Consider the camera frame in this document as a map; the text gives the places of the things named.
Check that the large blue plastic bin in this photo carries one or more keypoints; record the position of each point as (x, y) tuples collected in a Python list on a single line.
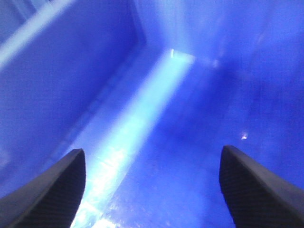
[(151, 90)]

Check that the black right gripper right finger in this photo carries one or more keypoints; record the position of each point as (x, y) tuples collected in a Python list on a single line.
[(255, 196)]

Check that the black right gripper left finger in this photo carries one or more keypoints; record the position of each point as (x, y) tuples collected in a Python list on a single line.
[(51, 200)]

